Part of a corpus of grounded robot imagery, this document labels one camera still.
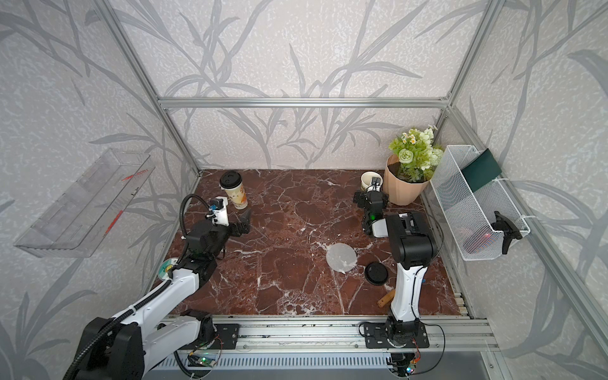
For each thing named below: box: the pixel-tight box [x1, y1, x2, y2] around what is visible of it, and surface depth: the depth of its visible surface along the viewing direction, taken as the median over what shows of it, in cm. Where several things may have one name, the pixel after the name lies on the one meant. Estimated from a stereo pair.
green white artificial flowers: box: [388, 125, 444, 183], surface depth 90 cm
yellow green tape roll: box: [158, 258, 179, 281], surface depth 82 cm
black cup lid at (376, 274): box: [364, 262, 389, 286], surface depth 88 cm
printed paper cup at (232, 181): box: [219, 170, 248, 210], surface depth 96 cm
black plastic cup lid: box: [219, 170, 244, 190], surface depth 96 cm
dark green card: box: [460, 148, 502, 193], surface depth 74 cm
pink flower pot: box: [383, 154, 431, 207], surface depth 98 cm
